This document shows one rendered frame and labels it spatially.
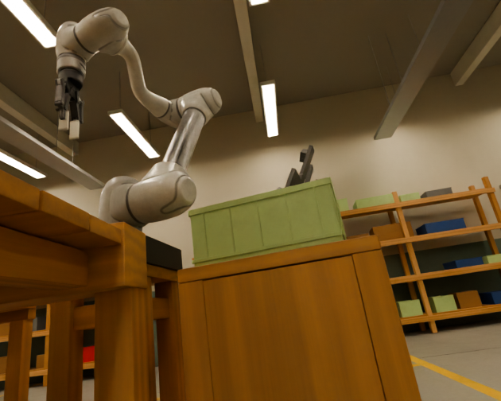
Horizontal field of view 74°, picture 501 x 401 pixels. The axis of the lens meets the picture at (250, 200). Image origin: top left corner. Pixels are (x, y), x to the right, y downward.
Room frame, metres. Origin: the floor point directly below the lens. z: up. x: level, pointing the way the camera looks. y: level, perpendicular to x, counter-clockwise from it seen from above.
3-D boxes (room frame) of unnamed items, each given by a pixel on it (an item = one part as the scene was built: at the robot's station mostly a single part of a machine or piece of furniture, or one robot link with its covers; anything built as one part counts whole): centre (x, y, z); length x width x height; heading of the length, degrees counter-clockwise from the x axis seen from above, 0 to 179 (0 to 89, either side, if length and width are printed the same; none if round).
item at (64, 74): (0.95, 0.56, 1.47); 0.08 x 0.07 x 0.09; 178
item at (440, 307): (5.56, -2.39, 1.12); 3.01 x 0.54 x 2.23; 86
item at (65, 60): (0.95, 0.56, 1.54); 0.09 x 0.09 x 0.06
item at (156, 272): (1.22, 0.50, 0.83); 0.32 x 0.32 x 0.04; 83
